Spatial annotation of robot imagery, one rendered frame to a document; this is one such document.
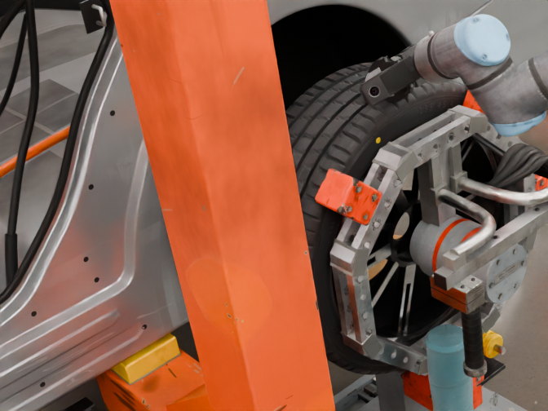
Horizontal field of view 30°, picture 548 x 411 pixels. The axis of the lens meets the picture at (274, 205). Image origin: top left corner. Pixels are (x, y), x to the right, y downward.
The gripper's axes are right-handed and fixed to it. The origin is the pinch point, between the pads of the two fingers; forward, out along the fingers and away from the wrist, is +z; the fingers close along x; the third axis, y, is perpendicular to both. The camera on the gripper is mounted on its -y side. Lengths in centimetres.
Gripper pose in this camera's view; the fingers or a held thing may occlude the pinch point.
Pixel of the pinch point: (367, 88)
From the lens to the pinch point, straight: 207.0
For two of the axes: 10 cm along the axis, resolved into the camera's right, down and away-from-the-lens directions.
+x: -5.0, -8.6, -1.4
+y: 7.5, -5.0, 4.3
